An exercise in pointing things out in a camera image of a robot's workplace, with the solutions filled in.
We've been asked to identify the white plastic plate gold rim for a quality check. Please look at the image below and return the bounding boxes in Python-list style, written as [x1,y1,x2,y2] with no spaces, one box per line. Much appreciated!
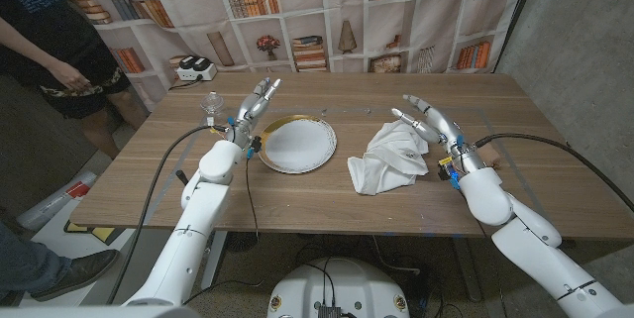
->
[256,114,339,175]

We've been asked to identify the black backdrop stand pole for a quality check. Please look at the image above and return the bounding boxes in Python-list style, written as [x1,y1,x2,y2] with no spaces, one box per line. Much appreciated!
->
[492,0,545,74]

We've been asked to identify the thin black left wrist cable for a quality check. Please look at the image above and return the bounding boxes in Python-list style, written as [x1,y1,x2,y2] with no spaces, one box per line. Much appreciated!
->
[244,148,262,246]

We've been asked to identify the standing person in black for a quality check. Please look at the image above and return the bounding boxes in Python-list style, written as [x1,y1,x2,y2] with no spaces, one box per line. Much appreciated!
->
[0,0,150,160]

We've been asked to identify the clear glass jar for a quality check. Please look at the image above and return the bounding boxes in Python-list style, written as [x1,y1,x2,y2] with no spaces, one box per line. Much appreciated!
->
[199,90,228,127]

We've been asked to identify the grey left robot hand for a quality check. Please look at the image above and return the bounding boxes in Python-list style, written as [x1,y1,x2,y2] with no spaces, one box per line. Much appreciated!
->
[225,77,283,151]

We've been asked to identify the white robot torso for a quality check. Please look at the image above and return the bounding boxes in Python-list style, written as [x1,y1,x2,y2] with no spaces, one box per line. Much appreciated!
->
[265,257,411,318]

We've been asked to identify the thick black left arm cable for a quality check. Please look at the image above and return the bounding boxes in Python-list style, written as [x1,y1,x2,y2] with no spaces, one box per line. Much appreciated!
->
[106,124,232,305]

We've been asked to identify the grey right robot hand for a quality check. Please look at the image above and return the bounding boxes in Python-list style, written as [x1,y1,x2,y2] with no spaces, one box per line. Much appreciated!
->
[390,93,487,175]

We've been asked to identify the white cylinder red label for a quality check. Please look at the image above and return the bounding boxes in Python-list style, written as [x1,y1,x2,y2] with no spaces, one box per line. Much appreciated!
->
[17,168,98,233]

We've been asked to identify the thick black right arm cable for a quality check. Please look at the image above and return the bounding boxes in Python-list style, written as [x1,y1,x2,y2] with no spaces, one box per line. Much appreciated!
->
[473,132,634,213]

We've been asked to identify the white power strip black plugs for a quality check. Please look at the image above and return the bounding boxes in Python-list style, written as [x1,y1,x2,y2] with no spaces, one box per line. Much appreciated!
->
[175,54,219,83]

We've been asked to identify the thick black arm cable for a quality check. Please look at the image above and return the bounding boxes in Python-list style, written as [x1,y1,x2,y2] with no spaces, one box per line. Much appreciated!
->
[106,124,232,305]
[473,132,634,213]

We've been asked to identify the printed bookshelf backdrop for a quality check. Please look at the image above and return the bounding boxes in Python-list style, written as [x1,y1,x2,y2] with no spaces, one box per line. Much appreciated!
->
[52,0,539,111]

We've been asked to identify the seated person in jeans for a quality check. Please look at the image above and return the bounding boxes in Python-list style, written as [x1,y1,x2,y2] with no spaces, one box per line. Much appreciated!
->
[0,218,121,304]

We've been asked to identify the white cloth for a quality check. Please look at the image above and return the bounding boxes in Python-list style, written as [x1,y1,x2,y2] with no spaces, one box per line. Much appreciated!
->
[346,119,431,197]

